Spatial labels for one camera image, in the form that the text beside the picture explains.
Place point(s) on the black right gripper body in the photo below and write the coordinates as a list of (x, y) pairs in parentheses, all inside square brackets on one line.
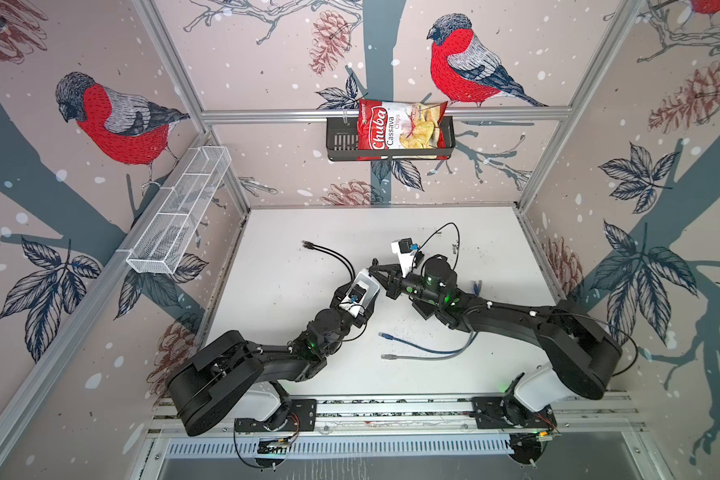
[(414, 289)]

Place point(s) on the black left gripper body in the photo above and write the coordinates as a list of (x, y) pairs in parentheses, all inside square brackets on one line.
[(359, 321)]

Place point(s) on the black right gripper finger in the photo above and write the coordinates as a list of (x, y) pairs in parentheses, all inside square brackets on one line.
[(392, 287), (387, 270)]

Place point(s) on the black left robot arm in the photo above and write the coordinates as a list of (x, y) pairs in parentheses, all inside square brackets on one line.
[(206, 387)]

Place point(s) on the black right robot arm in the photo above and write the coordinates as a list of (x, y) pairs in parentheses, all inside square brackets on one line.
[(581, 356)]

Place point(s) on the red cassava chips bag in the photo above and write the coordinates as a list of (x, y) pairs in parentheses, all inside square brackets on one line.
[(384, 126)]

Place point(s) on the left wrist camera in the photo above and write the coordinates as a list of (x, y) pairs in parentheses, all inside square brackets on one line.
[(352, 303)]

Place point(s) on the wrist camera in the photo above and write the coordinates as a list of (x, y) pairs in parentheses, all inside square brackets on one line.
[(352, 303), (408, 253)]

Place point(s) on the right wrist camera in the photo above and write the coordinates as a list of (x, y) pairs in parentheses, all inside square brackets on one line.
[(408, 253)]

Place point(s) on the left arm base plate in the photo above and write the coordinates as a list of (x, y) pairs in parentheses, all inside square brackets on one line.
[(294, 416)]

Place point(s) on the black wall basket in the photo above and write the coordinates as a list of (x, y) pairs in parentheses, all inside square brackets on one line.
[(342, 144)]

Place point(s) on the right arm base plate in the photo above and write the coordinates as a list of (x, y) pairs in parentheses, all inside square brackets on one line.
[(496, 412)]

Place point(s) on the white wire mesh shelf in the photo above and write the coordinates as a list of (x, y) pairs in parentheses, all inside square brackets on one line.
[(171, 229)]

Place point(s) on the aluminium mounting rail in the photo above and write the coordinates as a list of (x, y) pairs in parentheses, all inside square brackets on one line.
[(459, 413)]

